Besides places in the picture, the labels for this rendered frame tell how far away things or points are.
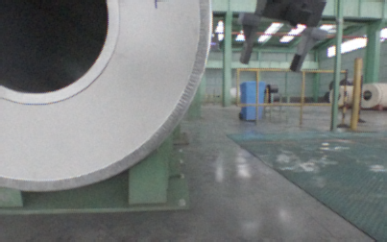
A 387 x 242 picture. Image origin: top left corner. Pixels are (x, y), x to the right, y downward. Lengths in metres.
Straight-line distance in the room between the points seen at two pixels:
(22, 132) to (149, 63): 0.49
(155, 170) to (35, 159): 0.45
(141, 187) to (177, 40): 0.65
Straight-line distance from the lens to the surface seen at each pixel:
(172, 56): 0.70
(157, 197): 0.99
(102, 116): 0.74
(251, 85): 4.86
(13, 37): 1.22
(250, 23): 0.47
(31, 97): 0.85
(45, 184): 0.88
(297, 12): 0.46
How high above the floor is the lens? 0.49
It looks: 6 degrees down
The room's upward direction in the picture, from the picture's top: straight up
